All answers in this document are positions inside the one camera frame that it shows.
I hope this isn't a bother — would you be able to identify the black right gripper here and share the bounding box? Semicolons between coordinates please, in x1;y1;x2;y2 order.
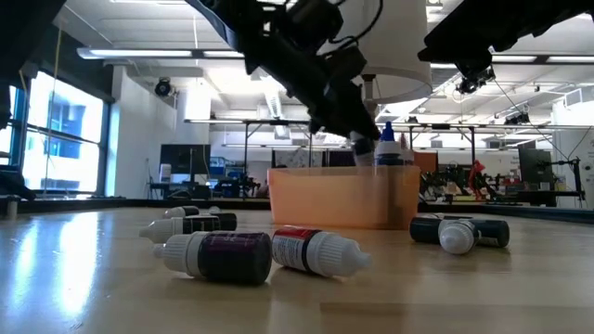
417;0;594;67

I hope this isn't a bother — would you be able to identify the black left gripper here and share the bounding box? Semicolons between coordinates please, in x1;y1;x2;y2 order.
244;22;382;143

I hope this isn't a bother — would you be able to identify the large blue food coloring bottle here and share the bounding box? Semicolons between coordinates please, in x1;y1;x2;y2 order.
374;121;404;167

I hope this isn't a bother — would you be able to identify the orange translucent plastic bin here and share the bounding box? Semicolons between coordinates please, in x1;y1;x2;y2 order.
267;165;421;231

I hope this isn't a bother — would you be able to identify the small red-banded white-label bottle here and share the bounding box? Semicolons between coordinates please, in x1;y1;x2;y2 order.
270;225;373;279

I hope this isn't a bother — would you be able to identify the small black white-capped bottle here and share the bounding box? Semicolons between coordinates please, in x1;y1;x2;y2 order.
138;215;222;245
199;206;239;233
161;205;201;220

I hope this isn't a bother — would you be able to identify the small red food coloring bottle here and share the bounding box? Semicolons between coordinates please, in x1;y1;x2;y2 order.
437;218;482;256

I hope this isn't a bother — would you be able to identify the small purple food coloring bottle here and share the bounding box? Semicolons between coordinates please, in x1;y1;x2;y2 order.
151;231;274;287

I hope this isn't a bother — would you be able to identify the white shade table lamp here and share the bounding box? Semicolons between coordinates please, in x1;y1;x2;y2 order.
319;0;434;140

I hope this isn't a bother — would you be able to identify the long ceiling light strip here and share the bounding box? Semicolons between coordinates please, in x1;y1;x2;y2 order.
489;52;594;66
76;45;247;62

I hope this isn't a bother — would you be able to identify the black monitor on stand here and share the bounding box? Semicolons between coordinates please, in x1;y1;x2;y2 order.
518;147;554;185

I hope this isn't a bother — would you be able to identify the large blue-framed window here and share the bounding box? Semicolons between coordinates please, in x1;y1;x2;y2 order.
0;69;111;197

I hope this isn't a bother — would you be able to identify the black ceiling camera rig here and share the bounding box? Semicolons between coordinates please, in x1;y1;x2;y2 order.
456;66;497;96

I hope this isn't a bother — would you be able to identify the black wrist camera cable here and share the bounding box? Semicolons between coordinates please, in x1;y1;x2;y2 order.
324;0;385;53

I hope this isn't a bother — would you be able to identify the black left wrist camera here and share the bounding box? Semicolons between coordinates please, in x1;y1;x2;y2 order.
286;0;345;53

